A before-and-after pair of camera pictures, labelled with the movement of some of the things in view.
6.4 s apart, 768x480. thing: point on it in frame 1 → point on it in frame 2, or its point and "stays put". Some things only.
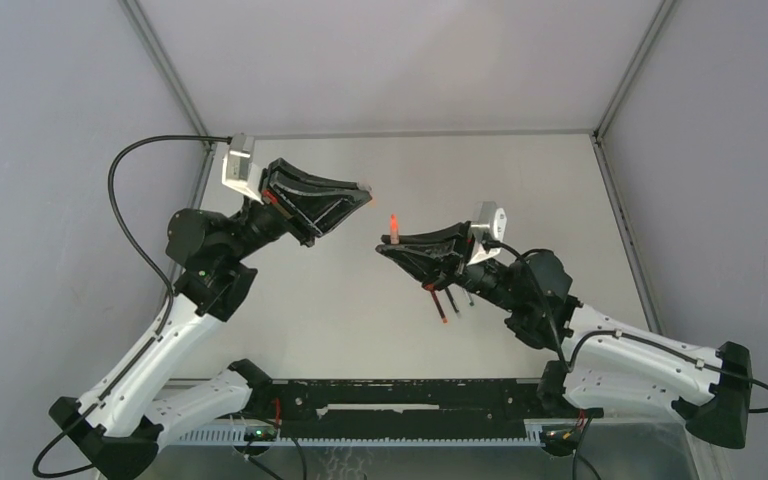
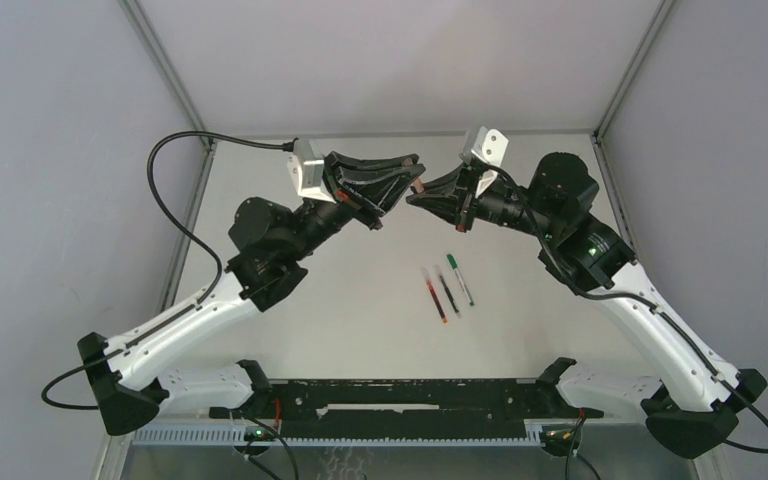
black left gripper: (308, 205) → (370, 193)
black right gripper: (437, 257) → (456, 194)
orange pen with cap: (394, 230) → (418, 187)
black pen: (452, 302) stays put
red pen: (431, 288) stays put
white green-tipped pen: (470, 297) stays put
